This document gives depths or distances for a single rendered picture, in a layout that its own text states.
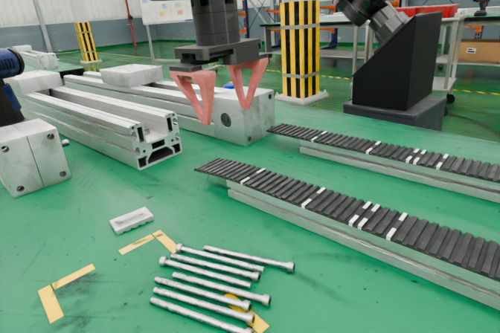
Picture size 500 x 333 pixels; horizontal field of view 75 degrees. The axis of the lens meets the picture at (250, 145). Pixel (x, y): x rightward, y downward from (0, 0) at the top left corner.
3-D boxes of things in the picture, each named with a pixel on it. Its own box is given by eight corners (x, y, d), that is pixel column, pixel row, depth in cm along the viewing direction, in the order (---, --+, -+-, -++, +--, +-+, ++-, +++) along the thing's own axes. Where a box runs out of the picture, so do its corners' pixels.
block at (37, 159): (85, 172, 60) (71, 123, 57) (13, 198, 53) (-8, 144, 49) (67, 159, 67) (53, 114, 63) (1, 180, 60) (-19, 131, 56)
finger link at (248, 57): (205, 114, 48) (196, 48, 44) (239, 102, 53) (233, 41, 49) (239, 122, 43) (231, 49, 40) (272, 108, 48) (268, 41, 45)
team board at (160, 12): (144, 75, 663) (123, -34, 590) (161, 70, 703) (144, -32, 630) (206, 76, 594) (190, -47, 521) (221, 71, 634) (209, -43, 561)
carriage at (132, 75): (165, 89, 97) (161, 65, 95) (132, 97, 90) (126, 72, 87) (137, 85, 108) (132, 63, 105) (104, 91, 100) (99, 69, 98)
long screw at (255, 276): (261, 277, 33) (260, 270, 33) (257, 285, 33) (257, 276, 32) (175, 256, 38) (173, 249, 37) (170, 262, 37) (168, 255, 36)
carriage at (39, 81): (65, 94, 100) (59, 72, 98) (25, 103, 93) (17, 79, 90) (47, 90, 111) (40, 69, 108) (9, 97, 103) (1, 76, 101)
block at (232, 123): (282, 128, 75) (280, 87, 71) (245, 146, 67) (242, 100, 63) (252, 122, 81) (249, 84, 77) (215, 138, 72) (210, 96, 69)
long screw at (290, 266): (295, 267, 34) (295, 260, 34) (292, 274, 33) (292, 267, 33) (207, 248, 39) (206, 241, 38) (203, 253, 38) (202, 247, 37)
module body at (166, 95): (245, 125, 79) (242, 90, 76) (215, 138, 72) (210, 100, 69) (95, 92, 130) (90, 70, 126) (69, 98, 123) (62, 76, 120)
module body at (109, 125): (182, 152, 66) (175, 111, 63) (138, 171, 59) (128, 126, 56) (43, 104, 117) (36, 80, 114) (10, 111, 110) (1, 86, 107)
